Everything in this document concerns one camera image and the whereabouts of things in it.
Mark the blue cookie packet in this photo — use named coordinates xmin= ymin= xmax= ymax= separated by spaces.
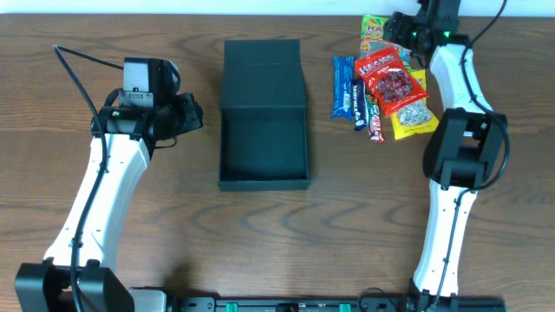
xmin=330 ymin=55 xmax=355 ymax=120

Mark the dark green gift box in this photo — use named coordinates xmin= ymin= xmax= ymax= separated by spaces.
xmin=218 ymin=39 xmax=310 ymax=192

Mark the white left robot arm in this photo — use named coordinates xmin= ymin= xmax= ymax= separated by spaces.
xmin=15 ymin=57 xmax=203 ymax=311

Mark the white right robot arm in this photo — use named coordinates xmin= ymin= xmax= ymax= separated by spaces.
xmin=384 ymin=0 xmax=510 ymax=311

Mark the Haribo gummy bag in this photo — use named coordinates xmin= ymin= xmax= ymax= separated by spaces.
xmin=360 ymin=15 xmax=410 ymax=66

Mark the red dried fruit bag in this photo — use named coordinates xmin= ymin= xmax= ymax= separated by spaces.
xmin=355 ymin=47 xmax=429 ymax=117

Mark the red KitKat bar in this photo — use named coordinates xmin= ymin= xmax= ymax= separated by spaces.
xmin=366 ymin=95 xmax=385 ymax=143

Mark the yellow sunflower seed bag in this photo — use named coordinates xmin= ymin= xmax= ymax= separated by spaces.
xmin=388 ymin=68 xmax=443 ymax=140

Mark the purple Dairy Milk bar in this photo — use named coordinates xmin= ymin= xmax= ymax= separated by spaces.
xmin=352 ymin=78 xmax=368 ymax=132

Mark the black mounting rail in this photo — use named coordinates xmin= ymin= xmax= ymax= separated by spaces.
xmin=129 ymin=286 xmax=507 ymax=312

